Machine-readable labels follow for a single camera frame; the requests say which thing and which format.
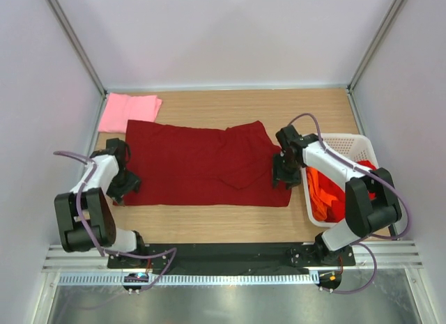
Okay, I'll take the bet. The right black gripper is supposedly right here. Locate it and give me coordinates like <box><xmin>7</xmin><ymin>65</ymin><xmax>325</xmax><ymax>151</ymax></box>
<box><xmin>272</xmin><ymin>153</ymin><xmax>302</xmax><ymax>191</ymax></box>

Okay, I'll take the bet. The dark red t-shirt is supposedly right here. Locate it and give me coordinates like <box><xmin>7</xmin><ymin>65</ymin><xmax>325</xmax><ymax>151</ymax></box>
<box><xmin>124</xmin><ymin>121</ymin><xmax>291</xmax><ymax>207</ymax></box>

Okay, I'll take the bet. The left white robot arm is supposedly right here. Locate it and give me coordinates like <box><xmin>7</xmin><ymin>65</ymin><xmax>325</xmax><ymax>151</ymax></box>
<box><xmin>54</xmin><ymin>138</ymin><xmax>148</xmax><ymax>268</ymax></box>

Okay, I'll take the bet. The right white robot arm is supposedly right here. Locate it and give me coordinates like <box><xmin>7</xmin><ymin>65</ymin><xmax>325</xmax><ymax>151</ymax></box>
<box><xmin>272</xmin><ymin>125</ymin><xmax>402</xmax><ymax>265</ymax></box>

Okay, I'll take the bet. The orange t-shirt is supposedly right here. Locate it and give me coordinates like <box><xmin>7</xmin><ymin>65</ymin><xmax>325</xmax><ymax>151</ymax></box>
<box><xmin>306</xmin><ymin>167</ymin><xmax>336</xmax><ymax>222</ymax></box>

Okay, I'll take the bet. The bright red t-shirt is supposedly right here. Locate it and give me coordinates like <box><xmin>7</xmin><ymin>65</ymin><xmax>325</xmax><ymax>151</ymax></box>
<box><xmin>327</xmin><ymin>159</ymin><xmax>379</xmax><ymax>222</ymax></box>

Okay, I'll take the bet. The white plastic basket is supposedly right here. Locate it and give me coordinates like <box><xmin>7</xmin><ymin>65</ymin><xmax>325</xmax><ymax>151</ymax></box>
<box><xmin>300</xmin><ymin>133</ymin><xmax>379</xmax><ymax>228</ymax></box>

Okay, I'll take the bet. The folded pink t-shirt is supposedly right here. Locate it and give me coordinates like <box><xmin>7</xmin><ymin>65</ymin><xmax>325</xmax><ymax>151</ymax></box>
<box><xmin>98</xmin><ymin>93</ymin><xmax>162</xmax><ymax>134</ymax></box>

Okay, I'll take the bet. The white slotted cable duct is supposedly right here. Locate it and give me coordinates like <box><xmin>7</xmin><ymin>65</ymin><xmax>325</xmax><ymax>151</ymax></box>
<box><xmin>58</xmin><ymin>271</ymin><xmax>319</xmax><ymax>286</ymax></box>

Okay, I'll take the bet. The aluminium frame rail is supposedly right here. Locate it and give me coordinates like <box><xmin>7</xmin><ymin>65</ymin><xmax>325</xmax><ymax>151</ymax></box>
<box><xmin>42</xmin><ymin>242</ymin><xmax>116</xmax><ymax>272</ymax></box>

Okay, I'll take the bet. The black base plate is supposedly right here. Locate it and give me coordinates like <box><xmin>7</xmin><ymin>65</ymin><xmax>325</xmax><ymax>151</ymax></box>
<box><xmin>107</xmin><ymin>240</ymin><xmax>357</xmax><ymax>271</ymax></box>

